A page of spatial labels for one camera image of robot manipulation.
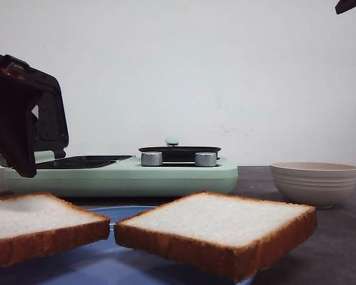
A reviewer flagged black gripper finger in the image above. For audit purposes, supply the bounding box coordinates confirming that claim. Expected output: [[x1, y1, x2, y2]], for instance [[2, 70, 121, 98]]
[[335, 0, 356, 14], [0, 85, 44, 178]]

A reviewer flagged mint green breakfast maker lid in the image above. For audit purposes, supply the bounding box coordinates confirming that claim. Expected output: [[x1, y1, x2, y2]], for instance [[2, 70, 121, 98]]
[[0, 55, 69, 170]]

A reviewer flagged white bread slice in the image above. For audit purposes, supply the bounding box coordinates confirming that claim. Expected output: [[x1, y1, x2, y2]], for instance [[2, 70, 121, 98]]
[[0, 193, 110, 268], [114, 192, 317, 283]]

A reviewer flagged beige ribbed bowl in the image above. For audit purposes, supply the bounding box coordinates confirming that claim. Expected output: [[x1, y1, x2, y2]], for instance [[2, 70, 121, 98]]
[[271, 162, 356, 208]]

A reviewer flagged mint green breakfast maker base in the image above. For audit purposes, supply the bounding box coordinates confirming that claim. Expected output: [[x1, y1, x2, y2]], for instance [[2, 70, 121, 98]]
[[4, 156, 238, 198]]

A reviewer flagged silver left control knob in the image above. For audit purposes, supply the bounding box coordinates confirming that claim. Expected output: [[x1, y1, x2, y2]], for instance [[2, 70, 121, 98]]
[[141, 151, 163, 167]]

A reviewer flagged silver control knob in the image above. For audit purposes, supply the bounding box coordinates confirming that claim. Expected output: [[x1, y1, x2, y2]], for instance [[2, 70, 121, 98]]
[[195, 152, 217, 167], [141, 151, 163, 167]]

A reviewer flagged small black frying pan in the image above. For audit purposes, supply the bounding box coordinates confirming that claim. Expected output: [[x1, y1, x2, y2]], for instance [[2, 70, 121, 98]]
[[138, 138, 221, 163]]

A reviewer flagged blue plate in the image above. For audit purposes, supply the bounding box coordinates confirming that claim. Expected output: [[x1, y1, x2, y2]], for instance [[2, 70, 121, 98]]
[[0, 205, 256, 285]]

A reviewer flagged silver right control knob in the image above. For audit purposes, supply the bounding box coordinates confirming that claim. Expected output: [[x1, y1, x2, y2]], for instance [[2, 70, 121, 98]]
[[195, 152, 217, 167]]

